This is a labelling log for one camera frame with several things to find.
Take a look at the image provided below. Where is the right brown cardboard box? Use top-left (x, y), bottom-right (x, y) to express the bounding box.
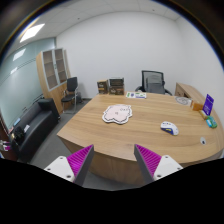
top-left (109, 78), bottom-right (124, 95)

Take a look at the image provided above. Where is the black leather sofa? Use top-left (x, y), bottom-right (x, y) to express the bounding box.
top-left (10, 98), bottom-right (60, 163)

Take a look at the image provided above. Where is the black mesh office chair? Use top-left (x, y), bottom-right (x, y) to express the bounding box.
top-left (135, 70), bottom-right (172, 95)

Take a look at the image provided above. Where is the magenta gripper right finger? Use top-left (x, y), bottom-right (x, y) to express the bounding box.
top-left (134, 144), bottom-right (182, 184)

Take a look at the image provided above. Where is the wooden side desk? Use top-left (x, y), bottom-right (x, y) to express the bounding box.
top-left (175, 83), bottom-right (205, 104)

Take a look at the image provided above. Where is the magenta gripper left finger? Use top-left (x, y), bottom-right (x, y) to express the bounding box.
top-left (45, 145), bottom-right (94, 186)

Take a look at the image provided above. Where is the small white round object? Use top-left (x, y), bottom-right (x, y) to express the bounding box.
top-left (200, 137), bottom-right (206, 145)

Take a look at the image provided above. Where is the orange box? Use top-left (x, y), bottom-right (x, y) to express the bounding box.
top-left (191, 101), bottom-right (203, 111)

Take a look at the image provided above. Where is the green tissue pack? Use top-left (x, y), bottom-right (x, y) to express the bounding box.
top-left (206, 116), bottom-right (217, 128)

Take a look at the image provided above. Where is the ceiling light panel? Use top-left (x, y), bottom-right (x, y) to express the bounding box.
top-left (20, 24), bottom-right (45, 42)

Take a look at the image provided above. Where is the white blue computer mouse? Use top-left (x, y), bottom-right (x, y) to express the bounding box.
top-left (160, 121), bottom-right (179, 136)

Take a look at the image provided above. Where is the pink cartoon mouse pad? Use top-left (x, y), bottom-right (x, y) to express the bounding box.
top-left (102, 104), bottom-right (132, 124)

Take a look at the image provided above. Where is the purple standing card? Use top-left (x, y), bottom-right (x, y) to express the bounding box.
top-left (203, 95), bottom-right (214, 115)

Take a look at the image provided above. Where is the wooden glass-door cabinet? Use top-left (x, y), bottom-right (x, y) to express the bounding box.
top-left (36, 48), bottom-right (70, 114)

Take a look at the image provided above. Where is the left brown cardboard box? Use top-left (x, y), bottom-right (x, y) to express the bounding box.
top-left (97, 80), bottom-right (109, 94)

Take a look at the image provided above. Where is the black visitor chair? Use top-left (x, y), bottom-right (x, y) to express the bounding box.
top-left (61, 77), bottom-right (78, 104)

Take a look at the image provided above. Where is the round white coaster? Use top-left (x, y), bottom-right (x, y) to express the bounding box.
top-left (175, 96), bottom-right (191, 106)

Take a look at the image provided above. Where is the white green paper sheet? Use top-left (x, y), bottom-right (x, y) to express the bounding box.
top-left (126, 92), bottom-right (147, 99)

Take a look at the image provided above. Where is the brown cardboard box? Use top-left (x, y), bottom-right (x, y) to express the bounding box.
top-left (97, 80), bottom-right (109, 94)
top-left (109, 78), bottom-right (124, 95)

